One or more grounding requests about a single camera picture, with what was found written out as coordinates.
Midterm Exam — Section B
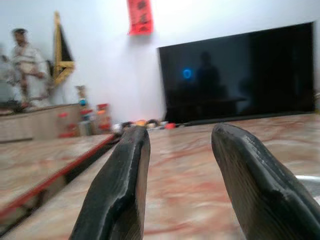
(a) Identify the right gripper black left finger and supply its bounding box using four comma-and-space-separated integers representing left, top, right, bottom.
69, 126, 151, 240

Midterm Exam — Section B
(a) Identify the steel canister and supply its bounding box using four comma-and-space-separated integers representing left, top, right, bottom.
79, 119, 96, 136

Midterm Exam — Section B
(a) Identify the red wall banner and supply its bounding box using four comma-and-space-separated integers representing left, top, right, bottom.
126, 0, 154, 36

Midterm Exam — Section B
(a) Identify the large steel plate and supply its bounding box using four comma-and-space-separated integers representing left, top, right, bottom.
294, 174, 320, 192

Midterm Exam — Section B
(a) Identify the small trophy with ball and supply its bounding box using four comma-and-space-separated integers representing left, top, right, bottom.
75, 84, 88, 108

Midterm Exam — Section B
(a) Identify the black flat television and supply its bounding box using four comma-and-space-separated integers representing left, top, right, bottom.
157, 21, 316, 125

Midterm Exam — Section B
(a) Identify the light wooden drawer cabinet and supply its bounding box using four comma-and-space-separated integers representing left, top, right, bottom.
0, 103, 83, 144

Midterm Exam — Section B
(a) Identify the yellow framed black pennant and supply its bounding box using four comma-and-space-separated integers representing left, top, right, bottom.
51, 11, 76, 86

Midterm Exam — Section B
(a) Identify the orange-filled jar red lid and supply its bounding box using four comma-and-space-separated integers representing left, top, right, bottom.
96, 103, 111, 134

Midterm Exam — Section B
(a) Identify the marble-pattern table red edge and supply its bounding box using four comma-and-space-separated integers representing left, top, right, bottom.
0, 112, 320, 240

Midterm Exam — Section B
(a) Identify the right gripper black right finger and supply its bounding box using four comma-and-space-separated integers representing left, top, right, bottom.
211, 123, 320, 240

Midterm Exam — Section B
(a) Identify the standing warrior figurine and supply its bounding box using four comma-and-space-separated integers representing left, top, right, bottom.
9, 28, 52, 108

